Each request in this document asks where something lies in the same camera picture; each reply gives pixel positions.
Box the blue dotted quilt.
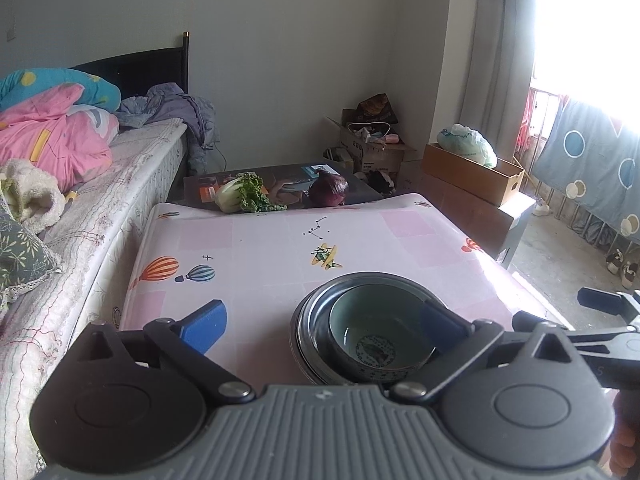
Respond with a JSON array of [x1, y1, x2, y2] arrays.
[[0, 69, 122, 117]]

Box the teal ceramic bowl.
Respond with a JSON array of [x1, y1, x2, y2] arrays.
[[327, 285, 437, 382]]

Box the metal drying rack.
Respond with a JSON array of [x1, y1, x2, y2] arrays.
[[530, 185, 640, 261]]

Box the grey curtain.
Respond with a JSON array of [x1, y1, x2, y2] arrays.
[[432, 0, 540, 161]]

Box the cardboard box of clutter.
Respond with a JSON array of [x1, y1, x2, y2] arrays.
[[327, 92, 417, 177]]

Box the white mattress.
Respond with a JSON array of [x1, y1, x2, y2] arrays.
[[0, 120, 188, 466]]

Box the green leafy lettuce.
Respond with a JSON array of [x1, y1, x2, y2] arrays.
[[215, 172, 288, 214]]

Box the large steel basin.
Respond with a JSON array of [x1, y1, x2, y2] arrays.
[[290, 271, 453, 386]]

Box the blue printed hanging cloth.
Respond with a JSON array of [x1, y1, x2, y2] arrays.
[[535, 97, 640, 246]]

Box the red hanging cloth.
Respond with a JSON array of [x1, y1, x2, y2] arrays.
[[520, 87, 539, 153]]

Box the black headboard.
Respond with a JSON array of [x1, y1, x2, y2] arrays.
[[70, 32, 191, 111]]

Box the green floral pillow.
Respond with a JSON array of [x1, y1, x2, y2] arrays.
[[0, 207, 61, 306]]

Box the white fleece blanket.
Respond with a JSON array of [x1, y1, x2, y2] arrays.
[[0, 159, 68, 225]]

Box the pink quilt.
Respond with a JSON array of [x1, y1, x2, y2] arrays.
[[0, 82, 113, 193]]

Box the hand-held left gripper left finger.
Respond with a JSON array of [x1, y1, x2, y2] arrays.
[[75, 299, 256, 405]]

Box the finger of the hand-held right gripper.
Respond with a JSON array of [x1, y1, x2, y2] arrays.
[[512, 310, 547, 334], [576, 287, 640, 329]]

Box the dark printed cardboard box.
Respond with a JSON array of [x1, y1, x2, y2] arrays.
[[182, 162, 386, 211]]

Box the red onion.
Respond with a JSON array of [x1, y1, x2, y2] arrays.
[[308, 170, 349, 208]]

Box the person's right hand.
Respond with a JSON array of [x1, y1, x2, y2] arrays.
[[609, 389, 640, 477]]

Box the green plastic bag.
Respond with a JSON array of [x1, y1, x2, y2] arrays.
[[436, 124, 498, 169]]

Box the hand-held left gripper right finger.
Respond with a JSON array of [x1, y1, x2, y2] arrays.
[[390, 302, 581, 405]]

